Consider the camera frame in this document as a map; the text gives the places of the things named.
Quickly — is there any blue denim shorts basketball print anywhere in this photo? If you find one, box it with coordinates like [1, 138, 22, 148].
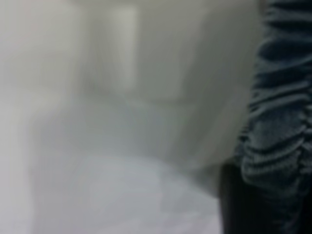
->
[233, 0, 312, 234]

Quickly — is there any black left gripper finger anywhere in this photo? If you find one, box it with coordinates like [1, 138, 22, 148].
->
[218, 162, 254, 234]

